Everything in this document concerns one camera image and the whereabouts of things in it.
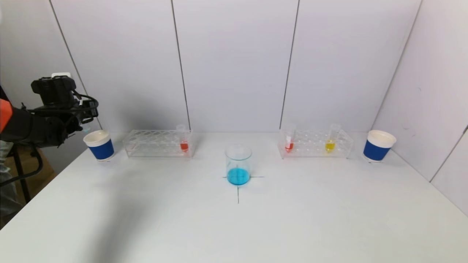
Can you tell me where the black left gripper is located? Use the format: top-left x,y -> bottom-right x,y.
78,99 -> 99,124

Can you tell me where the clear acrylic test tube rack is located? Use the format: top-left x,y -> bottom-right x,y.
278,128 -> 355,160
122,129 -> 195,159

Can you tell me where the test tube with red pigment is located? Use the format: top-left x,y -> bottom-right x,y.
177,124 -> 190,153
284,123 -> 296,153

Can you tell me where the clear glass beaker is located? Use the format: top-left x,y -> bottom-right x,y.
224,144 -> 253,186

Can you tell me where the test tube with yellow pigment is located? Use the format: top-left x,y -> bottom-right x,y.
325,123 -> 341,153

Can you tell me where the blue and white paper cup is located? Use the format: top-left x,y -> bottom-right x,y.
83,130 -> 115,162
363,130 -> 397,163

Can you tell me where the black tripod stand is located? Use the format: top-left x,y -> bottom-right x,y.
7,144 -> 34,204

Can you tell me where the grey crinkled plastic cover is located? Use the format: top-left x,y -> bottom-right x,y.
0,141 -> 19,220

